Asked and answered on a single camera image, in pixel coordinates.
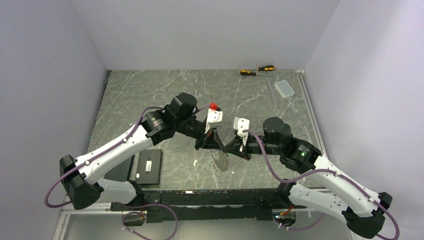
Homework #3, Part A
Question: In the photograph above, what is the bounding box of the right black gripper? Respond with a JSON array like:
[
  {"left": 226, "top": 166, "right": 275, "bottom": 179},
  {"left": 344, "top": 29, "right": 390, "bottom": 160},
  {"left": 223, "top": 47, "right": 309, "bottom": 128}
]
[{"left": 223, "top": 132, "right": 282, "bottom": 161}]

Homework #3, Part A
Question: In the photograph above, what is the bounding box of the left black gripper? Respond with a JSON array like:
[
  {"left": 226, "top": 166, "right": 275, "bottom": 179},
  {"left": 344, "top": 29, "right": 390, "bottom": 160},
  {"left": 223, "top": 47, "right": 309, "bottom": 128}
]
[{"left": 175, "top": 117, "right": 224, "bottom": 151}]

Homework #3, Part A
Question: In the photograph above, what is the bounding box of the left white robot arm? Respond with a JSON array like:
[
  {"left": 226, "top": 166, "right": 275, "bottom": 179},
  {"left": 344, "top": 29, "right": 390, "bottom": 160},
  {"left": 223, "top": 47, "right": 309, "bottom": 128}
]
[{"left": 59, "top": 92, "right": 223, "bottom": 210}]

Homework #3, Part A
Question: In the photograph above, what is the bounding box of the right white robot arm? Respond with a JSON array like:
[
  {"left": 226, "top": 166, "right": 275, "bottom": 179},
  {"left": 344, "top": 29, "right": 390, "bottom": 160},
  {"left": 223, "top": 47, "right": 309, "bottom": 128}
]
[{"left": 224, "top": 117, "right": 392, "bottom": 239}]

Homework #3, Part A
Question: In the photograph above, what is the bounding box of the black flat box near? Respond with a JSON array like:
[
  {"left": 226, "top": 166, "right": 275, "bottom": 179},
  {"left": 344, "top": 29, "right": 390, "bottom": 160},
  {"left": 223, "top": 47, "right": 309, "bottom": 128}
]
[{"left": 135, "top": 149, "right": 163, "bottom": 185}]

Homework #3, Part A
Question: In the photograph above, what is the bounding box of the small silver wrench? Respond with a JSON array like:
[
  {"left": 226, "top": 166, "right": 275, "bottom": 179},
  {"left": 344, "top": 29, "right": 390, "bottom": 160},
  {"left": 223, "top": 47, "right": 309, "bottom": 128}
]
[{"left": 265, "top": 78, "right": 277, "bottom": 102}]

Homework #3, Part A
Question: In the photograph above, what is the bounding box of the yellow black screwdriver lower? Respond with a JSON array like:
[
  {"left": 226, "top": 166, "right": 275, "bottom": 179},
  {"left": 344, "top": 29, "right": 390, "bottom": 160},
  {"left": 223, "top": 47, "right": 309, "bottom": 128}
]
[{"left": 239, "top": 69, "right": 274, "bottom": 78}]

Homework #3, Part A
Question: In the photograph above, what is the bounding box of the clear plastic box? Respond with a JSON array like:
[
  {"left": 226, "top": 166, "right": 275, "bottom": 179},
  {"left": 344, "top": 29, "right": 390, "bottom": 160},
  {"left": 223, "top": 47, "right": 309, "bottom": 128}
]
[{"left": 274, "top": 80, "right": 295, "bottom": 99}]

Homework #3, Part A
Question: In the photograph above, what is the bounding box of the orange black screwdriver upper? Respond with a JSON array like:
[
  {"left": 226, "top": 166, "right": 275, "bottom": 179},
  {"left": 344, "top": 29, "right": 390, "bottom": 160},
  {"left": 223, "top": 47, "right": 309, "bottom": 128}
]
[{"left": 254, "top": 65, "right": 275, "bottom": 72}]

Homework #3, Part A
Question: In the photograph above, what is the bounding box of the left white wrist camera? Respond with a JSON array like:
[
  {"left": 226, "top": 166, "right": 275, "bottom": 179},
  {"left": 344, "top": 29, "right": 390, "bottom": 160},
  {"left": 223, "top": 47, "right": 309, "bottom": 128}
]
[{"left": 205, "top": 102, "right": 223, "bottom": 133}]

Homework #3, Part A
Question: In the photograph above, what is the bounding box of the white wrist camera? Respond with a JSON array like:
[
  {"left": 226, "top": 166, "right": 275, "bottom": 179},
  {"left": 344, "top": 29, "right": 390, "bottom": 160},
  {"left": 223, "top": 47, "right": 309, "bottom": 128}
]
[
  {"left": 233, "top": 117, "right": 250, "bottom": 146},
  {"left": 205, "top": 102, "right": 223, "bottom": 133}
]

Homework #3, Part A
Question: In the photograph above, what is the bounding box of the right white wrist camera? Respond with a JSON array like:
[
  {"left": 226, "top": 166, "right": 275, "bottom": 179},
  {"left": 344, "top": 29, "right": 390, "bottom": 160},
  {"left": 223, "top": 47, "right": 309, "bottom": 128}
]
[{"left": 233, "top": 117, "right": 250, "bottom": 146}]

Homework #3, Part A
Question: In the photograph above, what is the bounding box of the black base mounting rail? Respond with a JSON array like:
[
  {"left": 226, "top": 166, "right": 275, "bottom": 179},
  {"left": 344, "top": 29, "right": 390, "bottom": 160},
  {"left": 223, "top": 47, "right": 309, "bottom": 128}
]
[{"left": 110, "top": 188, "right": 293, "bottom": 223}]

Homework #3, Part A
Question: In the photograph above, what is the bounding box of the aluminium frame rail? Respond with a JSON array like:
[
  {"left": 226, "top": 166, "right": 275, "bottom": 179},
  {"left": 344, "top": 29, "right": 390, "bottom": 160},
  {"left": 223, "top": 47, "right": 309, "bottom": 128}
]
[{"left": 296, "top": 70, "right": 354, "bottom": 212}]

